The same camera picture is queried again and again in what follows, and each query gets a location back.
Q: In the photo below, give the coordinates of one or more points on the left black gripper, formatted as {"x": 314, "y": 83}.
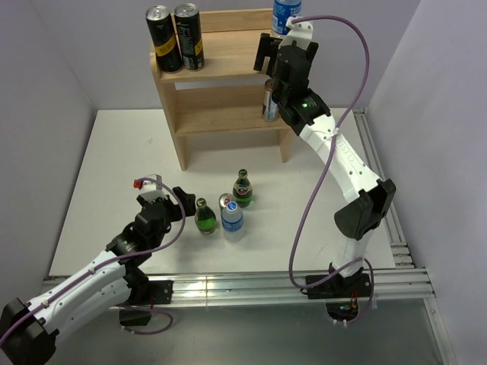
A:
{"x": 176, "y": 209}

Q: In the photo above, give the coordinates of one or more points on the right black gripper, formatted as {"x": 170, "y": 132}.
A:
{"x": 268, "y": 47}

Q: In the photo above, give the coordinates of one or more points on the clear water bottle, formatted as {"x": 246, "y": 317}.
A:
{"x": 232, "y": 219}
{"x": 282, "y": 10}

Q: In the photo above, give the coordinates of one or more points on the silver blue energy can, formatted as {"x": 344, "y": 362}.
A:
{"x": 270, "y": 111}

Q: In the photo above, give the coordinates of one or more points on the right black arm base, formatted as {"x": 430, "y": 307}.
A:
{"x": 348, "y": 290}

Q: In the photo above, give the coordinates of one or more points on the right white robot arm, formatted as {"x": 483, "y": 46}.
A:
{"x": 367, "y": 196}

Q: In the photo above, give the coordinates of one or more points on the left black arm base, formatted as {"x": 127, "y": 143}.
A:
{"x": 144, "y": 295}

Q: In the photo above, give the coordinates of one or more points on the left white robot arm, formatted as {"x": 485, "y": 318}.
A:
{"x": 31, "y": 329}

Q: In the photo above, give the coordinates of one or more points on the wooden three-tier shelf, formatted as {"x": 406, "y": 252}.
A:
{"x": 227, "y": 94}

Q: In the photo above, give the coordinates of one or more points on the left green glass bottle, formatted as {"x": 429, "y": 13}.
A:
{"x": 205, "y": 217}

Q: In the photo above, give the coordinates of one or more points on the green glass bottle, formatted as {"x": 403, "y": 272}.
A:
{"x": 242, "y": 189}
{"x": 205, "y": 217}

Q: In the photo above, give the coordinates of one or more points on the rear silver red-tab can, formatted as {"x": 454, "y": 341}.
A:
{"x": 224, "y": 199}

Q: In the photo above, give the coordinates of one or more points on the right green glass bottle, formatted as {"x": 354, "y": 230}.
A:
{"x": 242, "y": 189}

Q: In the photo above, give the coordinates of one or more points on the right black yellow can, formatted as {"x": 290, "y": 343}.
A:
{"x": 188, "y": 26}

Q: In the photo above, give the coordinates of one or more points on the black yellow can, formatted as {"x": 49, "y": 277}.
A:
{"x": 188, "y": 26}
{"x": 161, "y": 28}

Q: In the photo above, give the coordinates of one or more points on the left black yellow can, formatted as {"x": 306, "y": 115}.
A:
{"x": 161, "y": 28}

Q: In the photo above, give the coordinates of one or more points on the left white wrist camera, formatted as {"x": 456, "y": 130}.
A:
{"x": 149, "y": 191}

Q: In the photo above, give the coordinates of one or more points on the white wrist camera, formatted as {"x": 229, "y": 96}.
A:
{"x": 149, "y": 191}
{"x": 300, "y": 33}

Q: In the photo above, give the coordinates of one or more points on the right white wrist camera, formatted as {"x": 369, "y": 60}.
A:
{"x": 300, "y": 33}

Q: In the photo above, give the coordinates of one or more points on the aluminium right rail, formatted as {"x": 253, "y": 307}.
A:
{"x": 400, "y": 249}

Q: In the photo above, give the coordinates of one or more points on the aluminium rail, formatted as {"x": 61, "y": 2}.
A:
{"x": 271, "y": 288}
{"x": 400, "y": 249}

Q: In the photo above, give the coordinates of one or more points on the aluminium front rail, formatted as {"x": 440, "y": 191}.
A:
{"x": 271, "y": 288}

